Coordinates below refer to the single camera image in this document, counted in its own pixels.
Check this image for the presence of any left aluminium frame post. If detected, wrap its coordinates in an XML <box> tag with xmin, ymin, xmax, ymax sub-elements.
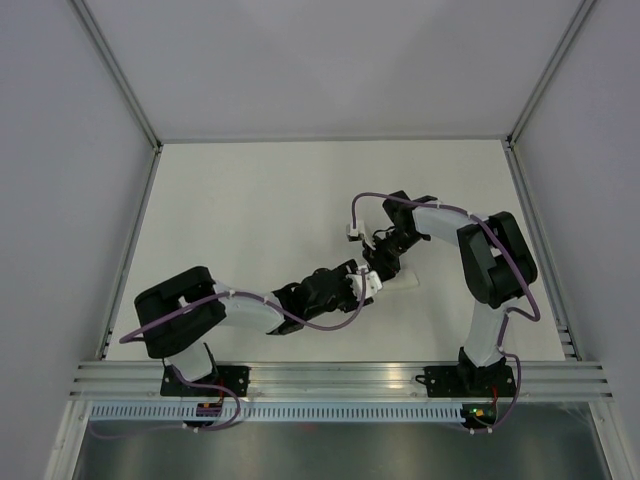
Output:
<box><xmin>68</xmin><ymin>0</ymin><xmax>162</xmax><ymax>152</ymax></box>

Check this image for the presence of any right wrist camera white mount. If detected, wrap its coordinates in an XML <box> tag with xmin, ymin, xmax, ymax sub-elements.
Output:
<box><xmin>346</xmin><ymin>220</ymin><xmax>375</xmax><ymax>249</ymax></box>

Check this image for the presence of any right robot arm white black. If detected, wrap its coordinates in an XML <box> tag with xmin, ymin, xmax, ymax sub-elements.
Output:
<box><xmin>362</xmin><ymin>191</ymin><xmax>541</xmax><ymax>396</ymax></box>

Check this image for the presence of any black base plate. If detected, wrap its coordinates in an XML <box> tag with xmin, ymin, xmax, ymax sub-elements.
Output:
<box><xmin>416</xmin><ymin>365</ymin><xmax>516</xmax><ymax>399</ymax></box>
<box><xmin>160</xmin><ymin>365</ymin><xmax>250</xmax><ymax>398</ymax></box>

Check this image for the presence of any right aluminium frame post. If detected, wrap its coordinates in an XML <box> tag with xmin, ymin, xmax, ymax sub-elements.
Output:
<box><xmin>504</xmin><ymin>0</ymin><xmax>599</xmax><ymax>149</ymax></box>

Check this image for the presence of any aluminium frame post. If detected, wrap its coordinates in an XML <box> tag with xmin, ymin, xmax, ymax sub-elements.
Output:
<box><xmin>504</xmin><ymin>0</ymin><xmax>599</xmax><ymax>149</ymax></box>
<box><xmin>68</xmin><ymin>0</ymin><xmax>162</xmax><ymax>152</ymax></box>

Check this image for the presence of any white cloth napkin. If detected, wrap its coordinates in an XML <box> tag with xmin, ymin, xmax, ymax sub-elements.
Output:
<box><xmin>383</xmin><ymin>270</ymin><xmax>420</xmax><ymax>291</ymax></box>

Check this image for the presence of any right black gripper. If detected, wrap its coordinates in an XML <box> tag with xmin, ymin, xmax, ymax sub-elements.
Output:
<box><xmin>362</xmin><ymin>229</ymin><xmax>423</xmax><ymax>284</ymax></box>

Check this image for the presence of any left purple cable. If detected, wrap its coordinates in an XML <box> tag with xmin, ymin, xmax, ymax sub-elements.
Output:
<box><xmin>119</xmin><ymin>269</ymin><xmax>369</xmax><ymax>439</ymax></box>

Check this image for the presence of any white slotted cable duct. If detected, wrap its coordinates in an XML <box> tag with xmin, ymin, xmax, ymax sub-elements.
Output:
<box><xmin>89</xmin><ymin>400</ymin><xmax>463</xmax><ymax>423</ymax></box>

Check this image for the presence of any back aluminium frame bar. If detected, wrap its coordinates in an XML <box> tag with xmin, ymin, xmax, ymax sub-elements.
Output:
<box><xmin>160</xmin><ymin>132</ymin><xmax>510</xmax><ymax>145</ymax></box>

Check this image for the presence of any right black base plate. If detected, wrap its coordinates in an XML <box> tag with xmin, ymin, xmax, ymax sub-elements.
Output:
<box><xmin>416</xmin><ymin>365</ymin><xmax>516</xmax><ymax>399</ymax></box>

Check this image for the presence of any front aluminium rail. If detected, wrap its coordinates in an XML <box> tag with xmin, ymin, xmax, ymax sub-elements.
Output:
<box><xmin>68</xmin><ymin>361</ymin><xmax>613</xmax><ymax>403</ymax></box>

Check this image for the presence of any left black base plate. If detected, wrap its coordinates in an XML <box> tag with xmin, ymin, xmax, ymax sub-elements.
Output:
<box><xmin>160</xmin><ymin>365</ymin><xmax>250</xmax><ymax>398</ymax></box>

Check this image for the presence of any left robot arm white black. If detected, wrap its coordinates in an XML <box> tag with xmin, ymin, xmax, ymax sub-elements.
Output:
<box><xmin>120</xmin><ymin>260</ymin><xmax>383</xmax><ymax>396</ymax></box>

